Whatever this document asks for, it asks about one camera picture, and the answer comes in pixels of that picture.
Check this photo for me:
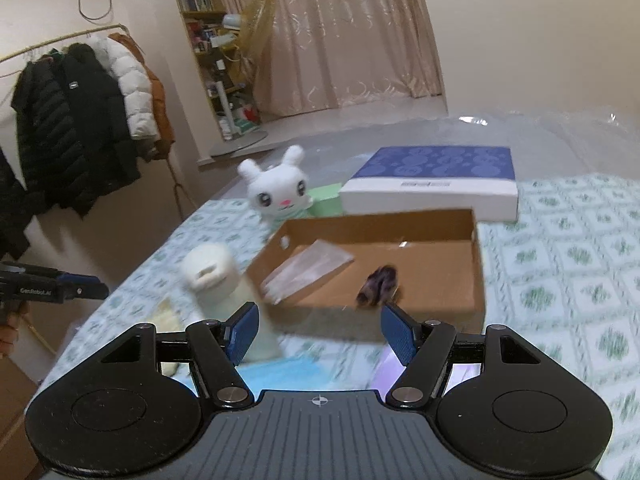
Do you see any yellow towel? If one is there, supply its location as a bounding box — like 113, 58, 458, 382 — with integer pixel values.
148, 297, 191, 382

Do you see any purple tissue pack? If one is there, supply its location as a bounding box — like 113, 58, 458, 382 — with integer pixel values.
369, 346, 482, 400

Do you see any wooden bookshelf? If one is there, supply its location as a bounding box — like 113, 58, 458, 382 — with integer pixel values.
177, 0, 259, 141

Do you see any standing fan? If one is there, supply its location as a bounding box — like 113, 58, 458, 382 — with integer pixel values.
209, 0, 276, 159

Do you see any white plush bunny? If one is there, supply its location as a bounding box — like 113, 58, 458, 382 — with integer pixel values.
238, 145, 314, 224

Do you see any patterned green white tablecloth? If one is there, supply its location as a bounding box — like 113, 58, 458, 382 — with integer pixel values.
49, 174, 639, 479

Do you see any white puffer jacket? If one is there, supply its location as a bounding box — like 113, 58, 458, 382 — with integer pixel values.
89, 37, 160, 141

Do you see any beige curtain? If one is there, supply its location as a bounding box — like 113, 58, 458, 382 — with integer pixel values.
222, 0, 444, 116

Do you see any dark purple scrunchie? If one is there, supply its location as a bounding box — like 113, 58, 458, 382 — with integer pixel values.
356, 266, 399, 308

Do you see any brown cardboard box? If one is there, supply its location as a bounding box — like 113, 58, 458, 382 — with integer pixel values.
246, 209, 486, 342

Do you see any black puffer jacket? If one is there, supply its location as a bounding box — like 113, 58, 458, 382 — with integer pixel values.
11, 44, 140, 217

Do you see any blue and white flat box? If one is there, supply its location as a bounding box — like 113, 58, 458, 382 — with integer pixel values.
340, 145, 518, 222

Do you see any brown jacket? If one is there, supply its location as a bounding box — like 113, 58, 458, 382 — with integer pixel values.
110, 32, 175, 160

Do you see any person's left hand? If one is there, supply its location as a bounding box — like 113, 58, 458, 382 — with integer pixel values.
0, 301, 29, 359

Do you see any small green box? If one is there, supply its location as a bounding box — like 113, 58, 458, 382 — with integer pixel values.
306, 183, 343, 218

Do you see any clear plastic bag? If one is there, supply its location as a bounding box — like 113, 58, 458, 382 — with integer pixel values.
260, 240, 354, 304

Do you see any cream thermos bottle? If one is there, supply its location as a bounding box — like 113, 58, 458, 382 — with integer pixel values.
180, 243, 282, 362

